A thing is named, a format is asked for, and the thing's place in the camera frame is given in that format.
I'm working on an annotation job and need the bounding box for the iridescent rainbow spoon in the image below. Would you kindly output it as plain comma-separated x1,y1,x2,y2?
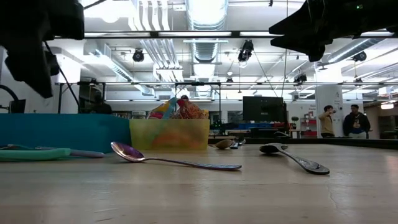
110,141,243,171

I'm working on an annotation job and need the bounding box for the black spoon with blue handle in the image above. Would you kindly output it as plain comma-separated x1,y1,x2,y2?
229,139,247,149

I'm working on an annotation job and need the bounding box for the translucent yellow plastic bin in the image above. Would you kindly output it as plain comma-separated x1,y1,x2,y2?
129,118,211,152

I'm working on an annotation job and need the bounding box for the spoon with teal handle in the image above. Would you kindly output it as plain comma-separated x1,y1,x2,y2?
0,144,72,162

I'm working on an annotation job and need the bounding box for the black computer monitor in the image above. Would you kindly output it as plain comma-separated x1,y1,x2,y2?
242,95,289,123

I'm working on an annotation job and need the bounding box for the spoon with lilac handle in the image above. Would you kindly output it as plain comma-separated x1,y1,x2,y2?
34,146,105,159

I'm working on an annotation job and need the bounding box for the blue-striped low-sodium ramen packet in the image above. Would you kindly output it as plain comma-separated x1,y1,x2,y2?
147,97,178,120

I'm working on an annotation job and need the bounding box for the small black monitor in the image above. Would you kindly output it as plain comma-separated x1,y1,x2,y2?
8,98,27,114

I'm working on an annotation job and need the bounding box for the black overhead crossbar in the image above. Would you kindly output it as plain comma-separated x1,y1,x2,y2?
83,30,398,39

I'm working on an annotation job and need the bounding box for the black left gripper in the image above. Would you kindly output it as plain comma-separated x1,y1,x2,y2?
0,0,85,99

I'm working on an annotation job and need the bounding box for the white square pillar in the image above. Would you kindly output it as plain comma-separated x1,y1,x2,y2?
315,85,344,138

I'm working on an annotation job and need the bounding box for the plain silver spoon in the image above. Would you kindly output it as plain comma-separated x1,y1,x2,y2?
211,139,234,149

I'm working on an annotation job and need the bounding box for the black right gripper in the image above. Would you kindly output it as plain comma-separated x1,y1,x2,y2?
269,0,361,62

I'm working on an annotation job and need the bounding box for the all-black metal spoon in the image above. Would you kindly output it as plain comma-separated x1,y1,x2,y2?
259,142,330,175

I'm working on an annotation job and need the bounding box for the dark blue plastic bin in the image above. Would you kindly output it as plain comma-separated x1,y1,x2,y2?
0,113,131,154

